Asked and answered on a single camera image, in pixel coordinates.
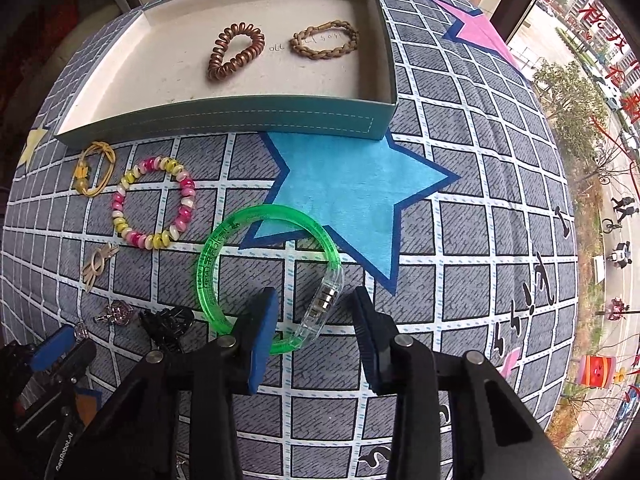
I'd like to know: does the silver pink pendant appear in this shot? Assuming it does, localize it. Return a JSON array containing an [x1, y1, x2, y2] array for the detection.
[[94, 300, 133, 327]]

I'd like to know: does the colourful window sticker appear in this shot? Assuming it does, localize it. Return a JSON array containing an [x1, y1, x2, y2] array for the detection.
[[580, 354, 618, 389]]

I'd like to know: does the tan braided bracelet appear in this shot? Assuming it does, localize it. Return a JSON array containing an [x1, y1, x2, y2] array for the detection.
[[290, 20, 360, 60]]

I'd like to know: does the copper spiral hair tie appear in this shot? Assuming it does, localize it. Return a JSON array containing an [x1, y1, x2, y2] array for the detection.
[[207, 22, 266, 82]]

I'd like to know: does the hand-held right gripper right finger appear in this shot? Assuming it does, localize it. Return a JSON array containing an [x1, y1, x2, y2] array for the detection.
[[352, 286, 576, 480]]

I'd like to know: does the beige hair clip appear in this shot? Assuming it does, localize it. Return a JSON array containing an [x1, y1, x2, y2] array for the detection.
[[80, 242, 120, 293]]

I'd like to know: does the pink yellow beaded bracelet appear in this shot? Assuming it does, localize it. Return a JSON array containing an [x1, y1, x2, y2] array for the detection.
[[111, 156, 196, 250]]

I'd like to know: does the grey checked star blanket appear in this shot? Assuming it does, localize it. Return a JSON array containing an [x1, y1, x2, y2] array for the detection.
[[0, 0, 576, 480]]

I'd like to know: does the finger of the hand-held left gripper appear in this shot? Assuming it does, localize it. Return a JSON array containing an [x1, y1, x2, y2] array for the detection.
[[60, 338, 98, 386], [27, 325, 76, 368]]

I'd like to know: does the green plastic bracelet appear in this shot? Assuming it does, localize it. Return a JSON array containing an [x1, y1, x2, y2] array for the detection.
[[196, 205, 346, 357]]

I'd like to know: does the red window lettering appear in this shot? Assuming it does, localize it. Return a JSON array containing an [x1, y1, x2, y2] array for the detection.
[[575, 0, 640, 126]]

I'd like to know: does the yellow elastic hair tie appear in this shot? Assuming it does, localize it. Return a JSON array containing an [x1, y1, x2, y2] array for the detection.
[[74, 141, 118, 197]]

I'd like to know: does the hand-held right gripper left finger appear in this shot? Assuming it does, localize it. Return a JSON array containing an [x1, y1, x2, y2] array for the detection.
[[47, 287, 279, 480]]

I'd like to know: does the black hair clip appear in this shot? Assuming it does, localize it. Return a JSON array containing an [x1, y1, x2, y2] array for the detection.
[[137, 306, 196, 353]]

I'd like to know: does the shallow teal cardboard box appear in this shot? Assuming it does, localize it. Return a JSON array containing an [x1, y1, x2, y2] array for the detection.
[[54, 0, 401, 147]]

